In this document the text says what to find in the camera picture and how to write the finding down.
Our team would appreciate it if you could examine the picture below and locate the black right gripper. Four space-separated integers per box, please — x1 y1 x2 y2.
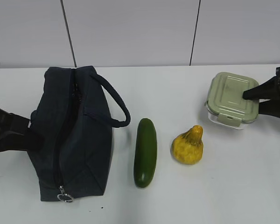
243 67 280 118

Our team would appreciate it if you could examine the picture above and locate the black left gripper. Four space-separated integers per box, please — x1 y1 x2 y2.
0 109 44 152

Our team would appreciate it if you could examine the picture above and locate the green lid glass container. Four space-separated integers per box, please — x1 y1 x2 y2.
205 72 259 130

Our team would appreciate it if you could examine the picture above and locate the dark blue lunch bag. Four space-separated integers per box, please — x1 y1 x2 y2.
28 66 131 203

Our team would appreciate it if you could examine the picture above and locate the yellow pear-shaped gourd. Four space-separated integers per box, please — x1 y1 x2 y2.
171 125 203 165

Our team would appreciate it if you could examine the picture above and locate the green cucumber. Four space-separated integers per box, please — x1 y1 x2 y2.
133 118 157 188

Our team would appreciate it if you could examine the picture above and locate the metal zipper pull ring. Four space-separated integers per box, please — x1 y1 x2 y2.
57 185 74 203

